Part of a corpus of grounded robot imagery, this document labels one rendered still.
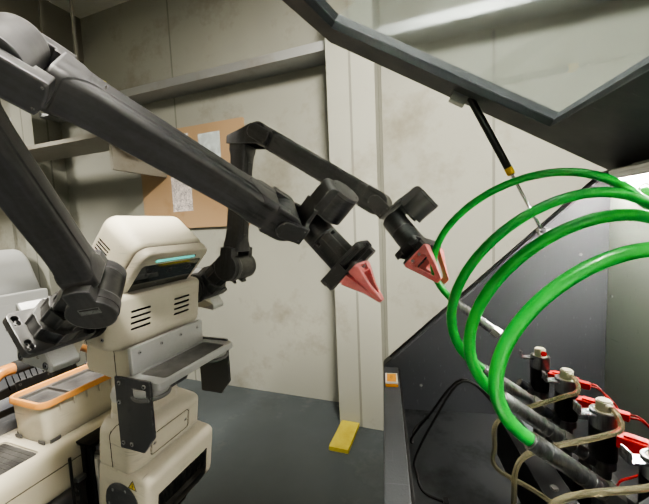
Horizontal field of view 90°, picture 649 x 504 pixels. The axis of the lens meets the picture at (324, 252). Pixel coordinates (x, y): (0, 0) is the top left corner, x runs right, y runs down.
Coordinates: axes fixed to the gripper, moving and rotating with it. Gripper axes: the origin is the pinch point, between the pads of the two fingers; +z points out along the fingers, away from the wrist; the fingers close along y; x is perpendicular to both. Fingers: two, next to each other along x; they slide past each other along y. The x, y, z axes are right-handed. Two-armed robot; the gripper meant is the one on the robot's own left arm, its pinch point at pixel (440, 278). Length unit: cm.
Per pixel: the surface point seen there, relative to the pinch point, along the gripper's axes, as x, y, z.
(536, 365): -3.2, 0.3, 22.1
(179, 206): 146, 12, -216
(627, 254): -23.9, -23.5, 21.4
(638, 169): -36.9, 23.7, 1.5
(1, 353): 310, -87, -185
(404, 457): 20.1, -12.6, 24.2
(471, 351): -5.6, -21.9, 19.6
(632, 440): -9.5, -10.4, 34.1
